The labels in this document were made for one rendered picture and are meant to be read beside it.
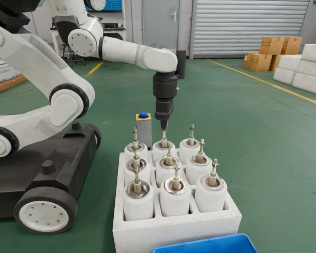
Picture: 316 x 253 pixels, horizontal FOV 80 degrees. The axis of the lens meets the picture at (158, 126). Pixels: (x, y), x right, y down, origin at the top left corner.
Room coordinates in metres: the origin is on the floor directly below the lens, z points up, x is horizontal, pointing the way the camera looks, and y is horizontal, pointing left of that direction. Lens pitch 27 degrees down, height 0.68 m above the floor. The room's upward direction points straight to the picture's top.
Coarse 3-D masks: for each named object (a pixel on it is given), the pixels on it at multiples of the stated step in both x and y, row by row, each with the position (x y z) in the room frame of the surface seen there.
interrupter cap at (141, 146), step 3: (129, 144) 0.68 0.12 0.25; (132, 144) 0.68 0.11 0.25; (138, 144) 0.68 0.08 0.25; (141, 144) 0.68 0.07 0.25; (129, 147) 0.65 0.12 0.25; (132, 147) 0.66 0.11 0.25; (138, 147) 0.66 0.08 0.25; (141, 147) 0.65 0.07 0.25; (144, 147) 0.65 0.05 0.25; (129, 150) 0.63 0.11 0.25; (132, 150) 0.63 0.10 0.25; (138, 150) 0.63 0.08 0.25; (141, 150) 0.63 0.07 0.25
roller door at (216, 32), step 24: (216, 0) 5.65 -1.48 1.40; (240, 0) 5.71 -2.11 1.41; (264, 0) 5.76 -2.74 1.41; (288, 0) 5.82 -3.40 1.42; (312, 0) 5.84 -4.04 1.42; (192, 24) 5.54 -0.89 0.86; (216, 24) 5.64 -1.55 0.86; (240, 24) 5.71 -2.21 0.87; (264, 24) 5.77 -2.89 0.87; (288, 24) 5.84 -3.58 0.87; (192, 48) 5.55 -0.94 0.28; (216, 48) 5.65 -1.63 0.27; (240, 48) 5.72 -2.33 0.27
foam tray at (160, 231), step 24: (120, 168) 0.61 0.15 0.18; (120, 192) 0.48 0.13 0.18; (192, 192) 0.50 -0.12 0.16; (120, 216) 0.38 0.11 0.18; (192, 216) 0.38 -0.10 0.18; (216, 216) 0.38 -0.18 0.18; (240, 216) 0.39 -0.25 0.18; (120, 240) 0.34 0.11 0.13; (144, 240) 0.35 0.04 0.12; (168, 240) 0.36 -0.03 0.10; (192, 240) 0.37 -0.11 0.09
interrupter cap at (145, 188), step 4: (140, 180) 0.46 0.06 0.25; (128, 184) 0.44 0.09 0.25; (132, 184) 0.44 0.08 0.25; (144, 184) 0.44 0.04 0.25; (148, 184) 0.44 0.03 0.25; (128, 188) 0.42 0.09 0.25; (132, 188) 0.43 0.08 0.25; (144, 188) 0.43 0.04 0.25; (148, 188) 0.42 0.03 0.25; (128, 192) 0.41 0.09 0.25; (132, 192) 0.41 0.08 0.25; (136, 192) 0.41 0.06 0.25; (140, 192) 0.41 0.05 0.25; (144, 192) 0.41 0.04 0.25; (148, 192) 0.41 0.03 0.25; (128, 196) 0.39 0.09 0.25; (132, 196) 0.39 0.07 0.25; (136, 196) 0.39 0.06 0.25; (140, 196) 0.39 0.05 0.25; (144, 196) 0.39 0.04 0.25
